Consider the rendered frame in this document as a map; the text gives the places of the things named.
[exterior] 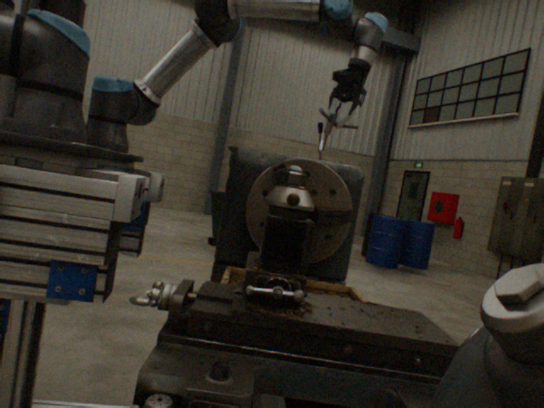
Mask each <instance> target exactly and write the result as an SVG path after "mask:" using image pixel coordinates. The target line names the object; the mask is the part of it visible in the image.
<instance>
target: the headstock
mask: <svg viewBox="0 0 544 408"><path fill-rule="evenodd" d="M291 159H309V158H304V157H299V156H290V155H286V154H281V153H275V152H271V151H266V150H257V149H252V148H247V147H242V146H240V147H239V148H238V149H237V150H236V152H235V153H232V154H231V157H230V162H229V168H230V170H229V178H228V179H227V183H226V190H225V191H226V193H225V198H224V207H223V211H222V217H221V221H220V226H219V232H218V240H217V245H216V249H215V254H214V257H215V258H216V259H217V260H219V261H223V262H228V263H233V264H242V265H246V264H247V254H248V251H254V252H259V250H260V249H259V248H258V246H257V245H256V244H255V242H254V241H253V239H252V237H251V236H250V233H249V231H248V228H247V222H246V214H245V210H246V204H245V203H246V202H247V196H248V193H249V191H250V189H251V188H252V185H253V183H254V182H255V180H256V179H257V178H258V176H259V175H260V174H261V173H263V172H265V171H266V170H267V169H268V168H270V167H272V166H274V165H275V164H277V163H280V162H283V161H286V160H291ZM309 160H313V159H309ZM313 161H316V162H319V163H321V164H323V165H325V166H327V167H329V168H330V169H331V170H332V171H333V172H336V173H337V174H338V175H339V176H340V178H341V179H342V180H343V182H344V183H345V184H346V186H347V188H348V192H349V194H350V197H351V201H352V206H353V211H352V210H350V220H349V223H350V224H351V226H350V229H349V232H348V235H347V237H346V239H345V240H344V242H343V244H342V245H341V246H340V247H339V248H338V249H337V250H336V251H335V252H333V253H332V254H331V255H329V256H328V257H326V258H324V259H322V260H320V261H318V262H316V263H311V264H309V268H308V271H306V270H305V272H304V273H305V275H309V276H313V277H319V278H324V279H329V280H335V281H345V280H346V279H347V274H348V269H349V260H350V255H351V250H352V246H353V241H354V232H355V227H356V222H357V217H358V212H359V207H360V198H361V193H362V188H363V183H364V178H365V173H364V172H363V171H362V169H360V168H359V167H351V166H347V165H342V164H337V163H332V162H327V161H318V160H313ZM256 176H257V177H256ZM243 213H244V214H243ZM227 250H228V251H227ZM313 265H314V266H313ZM317 267H318V268H317Z"/></svg>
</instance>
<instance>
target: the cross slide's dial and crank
mask: <svg viewBox="0 0 544 408"><path fill-rule="evenodd" d="M177 287H178V285H174V284H172V283H167V282H161V281H159V280H157V281H155V283H154V284H153V291H152V290H150V291H149V292H148V293H147V296H148V297H149V298H150V299H149V298H146V297H131V298H130V299H129V302H130V303H132V304H134V305H138V306H142V307H149V306H151V307H152V308H155V307H157V310H160V311H161V310H163V311H168V308H169V304H170V299H171V296H172V294H173V292H174V291H175V290H176V288H177Z"/></svg>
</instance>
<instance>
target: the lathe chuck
mask: <svg viewBox="0 0 544 408"><path fill-rule="evenodd" d="M283 163H284V164H285V167H287V169H289V168H290V167H292V166H294V167H300V168H301V169H302V171H303V173H306V175H307V179H306V185H305V186H304V187H305V190H308V191H309V193H310V195H311V198H312V201H313V202H314V203H315V205H316V206H317V207H324V208H334V209H343V210H353V206H352V201H351V197H350V194H349V190H348V188H347V186H346V184H345V183H344V182H343V180H342V179H341V178H340V176H339V175H338V174H337V173H336V172H333V171H332V170H331V169H330V168H329V167H327V166H325V165H323V164H321V163H319V162H317V161H313V160H309V159H291V160H286V161H282V162H280V163H277V164H275V165H274V166H272V167H270V168H268V169H267V170H266V171H265V172H263V173H261V174H260V175H259V176H258V178H257V179H256V180H255V182H254V183H253V185H252V188H251V189H250V191H249V193H248V196H247V199H246V210H245V214H246V226H247V228H248V231H249V233H250V236H251V237H252V239H253V241H254V242H255V244H256V245H257V246H258V248H259V249H260V246H261V240H262V235H263V231H264V221H265V216H266V212H267V211H268V209H269V205H270V204H267V203H265V202H264V198H265V197H266V196H267V195H268V193H269V192H270V191H271V190H272V189H273V188H274V187H275V186H276V185H279V183H278V180H277V178H276V176H275V174H274V173H273V170H272V168H274V167H278V166H279V165H281V164H283ZM350 226H351V224H349V223H348V224H327V223H323V224H319V223H317V225H316V226H315V227H314V236H313V246H312V249H311V254H310V260H309V264H312V263H316V262H318V261H320V260H322V259H324V258H326V257H328V256H329V255H331V254H332V253H333V252H335V251H336V250H337V249H338V248H339V247H340V246H341V245H342V244H343V242H344V240H345V239H346V237H347V235H348V233H349V229H350Z"/></svg>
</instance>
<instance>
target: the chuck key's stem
mask: <svg viewBox="0 0 544 408"><path fill-rule="evenodd" d="M329 116H330V117H331V119H332V121H331V122H329V121H328V120H327V122H326V126H325V129H324V131H323V134H324V135H323V138H322V140H321V141H320V145H319V147H318V150H320V151H323V150H324V148H325V146H326V140H327V137H328V135H330V134H331V131H332V128H333V125H334V122H335V120H336V118H337V115H336V114H334V113H330V115H329Z"/></svg>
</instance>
